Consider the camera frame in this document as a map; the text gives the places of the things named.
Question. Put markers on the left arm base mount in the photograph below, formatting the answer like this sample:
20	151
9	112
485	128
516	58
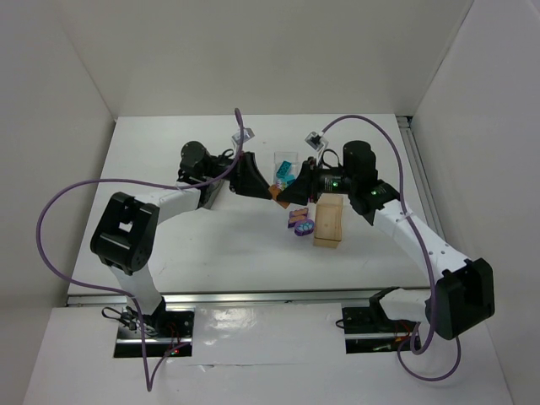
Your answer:
173	334

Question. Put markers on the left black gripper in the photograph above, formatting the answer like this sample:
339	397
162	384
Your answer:
239	173

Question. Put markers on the smoky grey plastic container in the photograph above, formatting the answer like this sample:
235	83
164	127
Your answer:
209	196

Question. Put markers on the aluminium front rail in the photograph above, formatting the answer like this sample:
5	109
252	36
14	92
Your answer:
333	295

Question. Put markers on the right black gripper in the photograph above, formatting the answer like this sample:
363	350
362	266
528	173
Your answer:
312	180

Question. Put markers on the aluminium side rail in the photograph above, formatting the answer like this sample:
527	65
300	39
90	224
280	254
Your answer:
426	198

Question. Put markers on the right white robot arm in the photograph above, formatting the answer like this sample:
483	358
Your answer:
461	290

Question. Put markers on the teal rectangular lego brick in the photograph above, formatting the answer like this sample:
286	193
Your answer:
283	170

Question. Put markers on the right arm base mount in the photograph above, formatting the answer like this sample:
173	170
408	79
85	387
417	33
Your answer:
364	334

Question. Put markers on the clear plastic container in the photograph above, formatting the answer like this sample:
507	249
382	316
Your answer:
291	157

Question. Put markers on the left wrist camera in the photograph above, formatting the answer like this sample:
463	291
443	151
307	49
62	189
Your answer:
242	136

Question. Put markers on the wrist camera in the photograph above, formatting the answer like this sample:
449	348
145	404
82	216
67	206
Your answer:
242	136
317	141

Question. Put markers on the purple flower lego piece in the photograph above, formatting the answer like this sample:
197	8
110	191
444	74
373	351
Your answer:
304	227

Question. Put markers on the amber plastic container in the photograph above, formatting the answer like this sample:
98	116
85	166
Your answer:
328	221

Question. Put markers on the purple butterfly lego piece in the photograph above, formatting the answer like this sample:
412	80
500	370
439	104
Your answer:
297	215

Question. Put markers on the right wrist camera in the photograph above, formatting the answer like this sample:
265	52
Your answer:
317	141

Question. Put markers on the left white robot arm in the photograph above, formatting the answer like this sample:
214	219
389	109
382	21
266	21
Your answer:
124	237

